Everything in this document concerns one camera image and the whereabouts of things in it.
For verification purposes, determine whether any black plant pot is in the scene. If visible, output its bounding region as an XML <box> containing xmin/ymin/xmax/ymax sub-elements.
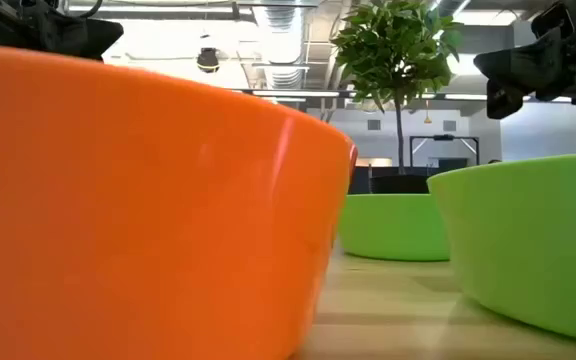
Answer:
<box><xmin>369</xmin><ymin>173</ymin><xmax>432</xmax><ymax>196</ymax></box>

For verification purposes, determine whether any silver ventilation duct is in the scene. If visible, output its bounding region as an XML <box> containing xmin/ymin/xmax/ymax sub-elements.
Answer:
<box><xmin>252</xmin><ymin>0</ymin><xmax>309</xmax><ymax>90</ymax></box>

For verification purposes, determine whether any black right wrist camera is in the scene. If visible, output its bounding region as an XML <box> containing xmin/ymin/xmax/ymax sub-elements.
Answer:
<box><xmin>531</xmin><ymin>1</ymin><xmax>576</xmax><ymax>40</ymax></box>

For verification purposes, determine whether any black background rig frame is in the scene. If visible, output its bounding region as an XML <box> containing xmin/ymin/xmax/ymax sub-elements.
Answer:
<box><xmin>408</xmin><ymin>133</ymin><xmax>481</xmax><ymax>169</ymax></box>

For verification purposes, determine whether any green leafy small tree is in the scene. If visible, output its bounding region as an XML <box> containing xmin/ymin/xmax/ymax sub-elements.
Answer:
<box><xmin>330</xmin><ymin>0</ymin><xmax>465</xmax><ymax>176</ymax></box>

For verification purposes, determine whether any long overhead light bar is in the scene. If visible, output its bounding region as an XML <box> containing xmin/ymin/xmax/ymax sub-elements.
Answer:
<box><xmin>232</xmin><ymin>88</ymin><xmax>350</xmax><ymax>99</ymax></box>

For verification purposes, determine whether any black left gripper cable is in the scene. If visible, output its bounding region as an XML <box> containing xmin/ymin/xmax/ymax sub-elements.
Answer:
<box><xmin>70</xmin><ymin>0</ymin><xmax>105</xmax><ymax>20</ymax></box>

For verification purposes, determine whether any orange mini bowl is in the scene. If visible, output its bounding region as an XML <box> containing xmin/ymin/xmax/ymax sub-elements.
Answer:
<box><xmin>0</xmin><ymin>42</ymin><xmax>358</xmax><ymax>360</ymax></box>

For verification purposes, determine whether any black overhead camera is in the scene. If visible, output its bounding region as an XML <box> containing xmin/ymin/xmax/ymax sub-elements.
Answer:
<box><xmin>196</xmin><ymin>47</ymin><xmax>221</xmax><ymax>75</ymax></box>

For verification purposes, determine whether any green mini bowl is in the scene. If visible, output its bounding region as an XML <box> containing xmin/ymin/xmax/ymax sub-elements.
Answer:
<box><xmin>337</xmin><ymin>193</ymin><xmax>452</xmax><ymax>263</ymax></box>
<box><xmin>426</xmin><ymin>152</ymin><xmax>576</xmax><ymax>347</ymax></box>

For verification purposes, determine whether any dark blue partition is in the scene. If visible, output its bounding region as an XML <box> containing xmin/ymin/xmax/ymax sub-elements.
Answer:
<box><xmin>348</xmin><ymin>158</ymin><xmax>469</xmax><ymax>196</ymax></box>

